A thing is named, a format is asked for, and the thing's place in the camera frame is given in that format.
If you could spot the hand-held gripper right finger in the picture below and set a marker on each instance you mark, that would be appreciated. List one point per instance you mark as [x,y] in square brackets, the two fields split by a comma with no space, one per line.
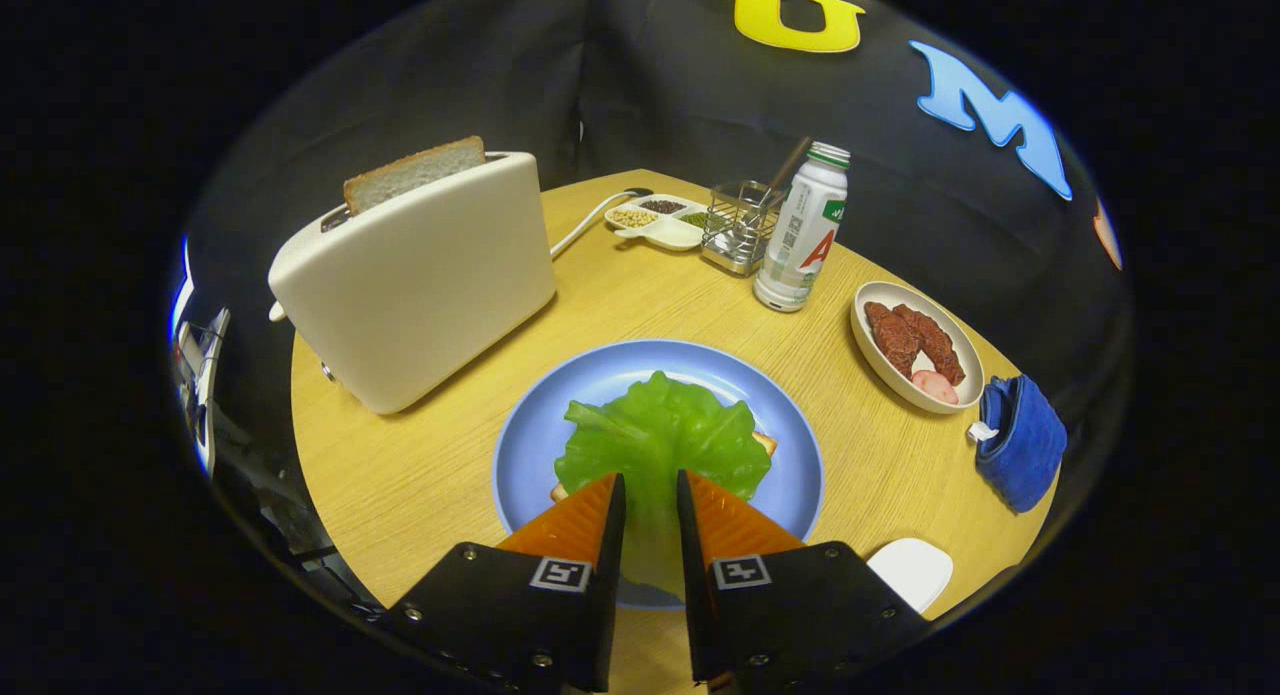
[695,585]

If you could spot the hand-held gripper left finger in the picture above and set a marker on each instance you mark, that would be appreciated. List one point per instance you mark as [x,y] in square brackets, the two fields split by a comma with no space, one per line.
[612,575]

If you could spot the green lettuce leaf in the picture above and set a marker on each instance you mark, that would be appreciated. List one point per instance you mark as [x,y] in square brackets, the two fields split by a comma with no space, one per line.
[660,435]

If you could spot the blue round plate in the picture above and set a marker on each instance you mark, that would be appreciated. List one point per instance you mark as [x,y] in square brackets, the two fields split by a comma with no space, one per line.
[600,375]

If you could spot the white square plate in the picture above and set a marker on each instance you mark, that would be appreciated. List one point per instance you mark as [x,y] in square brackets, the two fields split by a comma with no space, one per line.
[915,570]

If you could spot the white oval dish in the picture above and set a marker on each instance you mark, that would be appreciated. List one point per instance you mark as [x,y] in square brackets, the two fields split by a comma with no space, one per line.
[875,360]

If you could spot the pink ham slice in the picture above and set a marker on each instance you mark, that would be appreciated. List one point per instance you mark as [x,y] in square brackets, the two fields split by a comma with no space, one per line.
[935,385]

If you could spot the brown meat slice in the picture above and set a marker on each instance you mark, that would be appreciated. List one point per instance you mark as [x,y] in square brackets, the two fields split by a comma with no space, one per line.
[893,337]
[940,345]

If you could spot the white divided seasoning dish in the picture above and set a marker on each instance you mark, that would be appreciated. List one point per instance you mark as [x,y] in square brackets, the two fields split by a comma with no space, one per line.
[670,233]

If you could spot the white toaster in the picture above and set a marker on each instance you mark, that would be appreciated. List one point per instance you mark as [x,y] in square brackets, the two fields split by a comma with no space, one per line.
[420,285]

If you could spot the white drink bottle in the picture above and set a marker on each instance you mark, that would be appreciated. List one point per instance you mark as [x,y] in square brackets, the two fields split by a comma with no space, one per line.
[795,245]

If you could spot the blue folded towel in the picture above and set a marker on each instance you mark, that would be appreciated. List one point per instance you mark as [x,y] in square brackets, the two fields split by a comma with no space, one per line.
[1025,445]

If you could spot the black backdrop cloth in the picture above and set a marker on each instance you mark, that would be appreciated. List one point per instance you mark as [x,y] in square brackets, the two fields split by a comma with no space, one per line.
[650,75]

